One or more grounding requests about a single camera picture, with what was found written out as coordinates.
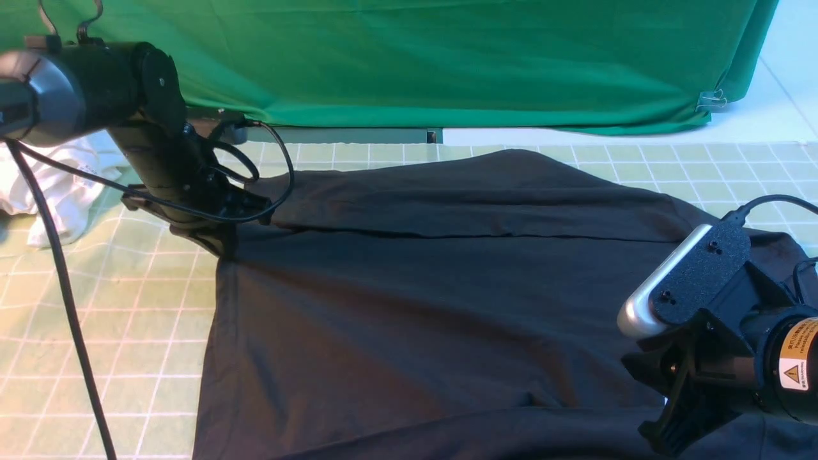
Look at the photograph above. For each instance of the dark gray long-sleeve top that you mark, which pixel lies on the dark gray long-sleeve top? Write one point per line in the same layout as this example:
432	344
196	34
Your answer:
456	310

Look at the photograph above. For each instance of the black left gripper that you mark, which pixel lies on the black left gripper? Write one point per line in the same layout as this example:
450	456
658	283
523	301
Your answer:
206	209

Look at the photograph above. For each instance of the dark green metal bar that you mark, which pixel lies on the dark green metal bar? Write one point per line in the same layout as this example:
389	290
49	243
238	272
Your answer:
302	135

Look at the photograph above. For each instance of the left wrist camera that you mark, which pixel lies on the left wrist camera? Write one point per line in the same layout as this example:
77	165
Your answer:
220	124

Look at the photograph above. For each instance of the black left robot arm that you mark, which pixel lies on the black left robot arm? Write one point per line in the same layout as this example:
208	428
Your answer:
53	93

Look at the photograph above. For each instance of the light green checkered tablecloth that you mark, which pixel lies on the light green checkered tablecloth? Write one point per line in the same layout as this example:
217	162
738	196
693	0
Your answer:
146	299

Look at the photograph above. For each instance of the silver binder clip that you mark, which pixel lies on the silver binder clip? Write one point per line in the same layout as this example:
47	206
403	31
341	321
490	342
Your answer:
711	101

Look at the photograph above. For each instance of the green backdrop cloth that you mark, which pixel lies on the green backdrop cloth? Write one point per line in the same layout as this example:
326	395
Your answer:
613	68

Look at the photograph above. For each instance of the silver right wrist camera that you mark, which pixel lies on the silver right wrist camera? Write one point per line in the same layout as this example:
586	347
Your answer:
688	280

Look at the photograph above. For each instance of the crumpled white shirt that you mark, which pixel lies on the crumpled white shirt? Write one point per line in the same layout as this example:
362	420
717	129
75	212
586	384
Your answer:
69	197

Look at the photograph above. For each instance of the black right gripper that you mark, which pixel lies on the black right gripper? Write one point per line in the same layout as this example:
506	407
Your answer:
752	350

